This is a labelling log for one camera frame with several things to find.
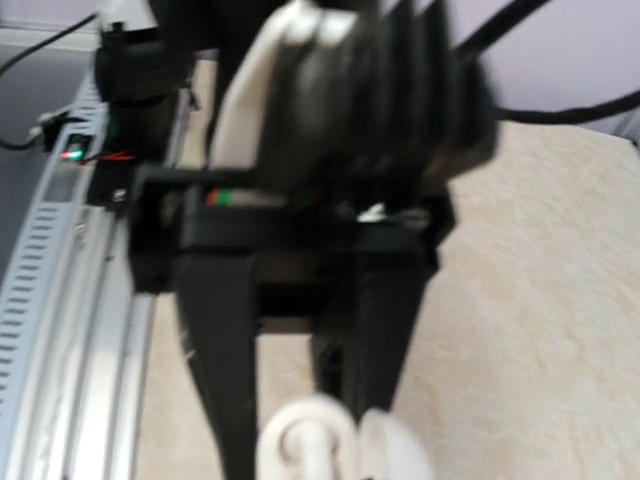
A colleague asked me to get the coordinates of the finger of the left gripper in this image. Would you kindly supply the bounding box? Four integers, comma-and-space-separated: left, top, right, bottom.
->
173, 253, 257, 479

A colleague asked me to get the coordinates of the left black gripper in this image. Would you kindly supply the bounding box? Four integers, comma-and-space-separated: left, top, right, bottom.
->
129, 1, 497, 419

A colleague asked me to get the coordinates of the white earbud charging case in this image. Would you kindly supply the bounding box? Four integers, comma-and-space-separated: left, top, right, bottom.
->
255, 394, 436, 480

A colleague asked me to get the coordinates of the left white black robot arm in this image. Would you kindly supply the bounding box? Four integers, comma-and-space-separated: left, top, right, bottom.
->
94, 1, 499, 479

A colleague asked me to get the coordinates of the front aluminium rail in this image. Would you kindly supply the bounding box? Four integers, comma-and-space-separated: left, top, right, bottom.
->
0, 27, 196, 480

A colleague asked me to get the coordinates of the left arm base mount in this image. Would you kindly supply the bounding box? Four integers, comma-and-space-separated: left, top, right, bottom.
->
85, 159, 137, 212

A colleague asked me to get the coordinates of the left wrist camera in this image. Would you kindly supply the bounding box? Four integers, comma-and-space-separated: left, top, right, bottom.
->
207, 0, 361, 206

